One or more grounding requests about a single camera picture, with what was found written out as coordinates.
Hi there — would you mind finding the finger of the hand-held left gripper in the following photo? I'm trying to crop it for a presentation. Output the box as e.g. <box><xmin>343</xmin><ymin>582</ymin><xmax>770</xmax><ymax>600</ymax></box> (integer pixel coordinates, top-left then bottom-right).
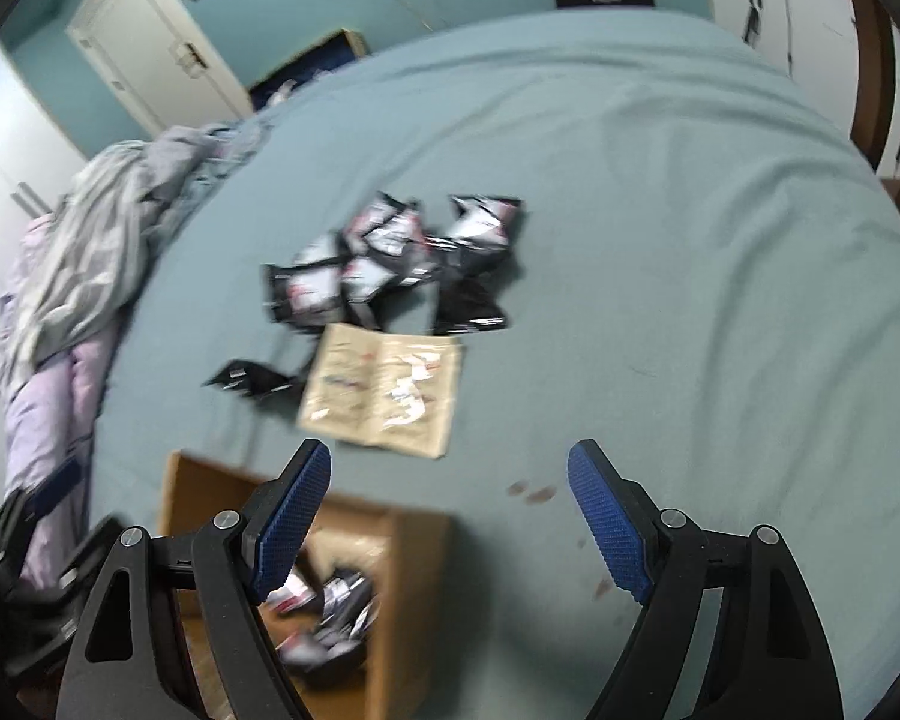
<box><xmin>0</xmin><ymin>461</ymin><xmax>87</xmax><ymax>563</ymax></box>

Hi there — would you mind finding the brown cardboard box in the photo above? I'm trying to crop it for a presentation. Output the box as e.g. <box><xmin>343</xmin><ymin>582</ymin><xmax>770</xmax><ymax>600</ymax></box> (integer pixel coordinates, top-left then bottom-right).
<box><xmin>157</xmin><ymin>451</ymin><xmax>451</xmax><ymax>720</ymax></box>

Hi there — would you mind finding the white cabinet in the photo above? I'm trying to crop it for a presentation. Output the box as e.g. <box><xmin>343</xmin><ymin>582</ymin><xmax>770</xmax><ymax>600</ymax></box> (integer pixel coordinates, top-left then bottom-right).
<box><xmin>703</xmin><ymin>0</ymin><xmax>863</xmax><ymax>136</ymax></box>

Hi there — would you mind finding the bed with teal sheet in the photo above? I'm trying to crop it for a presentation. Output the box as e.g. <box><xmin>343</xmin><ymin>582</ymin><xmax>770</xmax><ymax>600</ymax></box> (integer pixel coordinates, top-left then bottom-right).
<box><xmin>82</xmin><ymin>11</ymin><xmax>900</xmax><ymax>720</ymax></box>

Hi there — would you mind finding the pile of black snack packets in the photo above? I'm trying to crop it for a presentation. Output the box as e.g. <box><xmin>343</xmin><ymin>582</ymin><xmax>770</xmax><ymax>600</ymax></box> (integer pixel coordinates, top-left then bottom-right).
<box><xmin>262</xmin><ymin>191</ymin><xmax>526</xmax><ymax>338</ymax></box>

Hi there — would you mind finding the grey crumpled duvet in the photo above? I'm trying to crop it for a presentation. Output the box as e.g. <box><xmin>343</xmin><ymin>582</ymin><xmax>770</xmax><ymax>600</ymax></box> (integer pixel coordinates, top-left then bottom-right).
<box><xmin>0</xmin><ymin>120</ymin><xmax>271</xmax><ymax>391</ymax></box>

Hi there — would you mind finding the heap of black snack packets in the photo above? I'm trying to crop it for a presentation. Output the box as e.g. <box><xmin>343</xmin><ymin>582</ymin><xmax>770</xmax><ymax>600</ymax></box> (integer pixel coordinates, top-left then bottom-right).
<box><xmin>266</xmin><ymin>566</ymin><xmax>380</xmax><ymax>672</ymax></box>

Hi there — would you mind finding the white door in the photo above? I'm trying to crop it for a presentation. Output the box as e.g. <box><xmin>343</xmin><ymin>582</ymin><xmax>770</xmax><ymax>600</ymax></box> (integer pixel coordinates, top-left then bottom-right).
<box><xmin>66</xmin><ymin>0</ymin><xmax>252</xmax><ymax>137</ymax></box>

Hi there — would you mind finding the white wardrobe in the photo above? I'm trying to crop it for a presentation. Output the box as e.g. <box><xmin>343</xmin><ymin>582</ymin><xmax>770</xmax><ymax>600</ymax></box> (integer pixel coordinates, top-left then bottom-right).
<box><xmin>0</xmin><ymin>37</ymin><xmax>91</xmax><ymax>518</ymax></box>

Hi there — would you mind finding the lilac blanket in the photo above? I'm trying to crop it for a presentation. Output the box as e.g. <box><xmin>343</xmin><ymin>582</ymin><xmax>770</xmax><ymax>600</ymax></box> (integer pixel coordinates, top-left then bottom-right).
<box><xmin>0</xmin><ymin>217</ymin><xmax>121</xmax><ymax>593</ymax></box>

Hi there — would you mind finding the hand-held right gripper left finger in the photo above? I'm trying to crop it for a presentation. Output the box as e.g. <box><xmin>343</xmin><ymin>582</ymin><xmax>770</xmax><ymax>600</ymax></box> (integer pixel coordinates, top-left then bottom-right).
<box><xmin>56</xmin><ymin>439</ymin><xmax>332</xmax><ymax>720</ymax></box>

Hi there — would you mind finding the black white snack packet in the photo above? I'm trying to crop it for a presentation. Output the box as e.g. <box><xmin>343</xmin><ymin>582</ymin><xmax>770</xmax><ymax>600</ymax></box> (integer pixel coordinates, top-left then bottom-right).
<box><xmin>201</xmin><ymin>358</ymin><xmax>305</xmax><ymax>400</ymax></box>

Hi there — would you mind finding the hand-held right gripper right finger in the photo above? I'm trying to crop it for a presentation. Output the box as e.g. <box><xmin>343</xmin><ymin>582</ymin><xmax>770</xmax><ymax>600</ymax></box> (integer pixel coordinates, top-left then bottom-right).
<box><xmin>566</xmin><ymin>439</ymin><xmax>845</xmax><ymax>720</ymax></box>

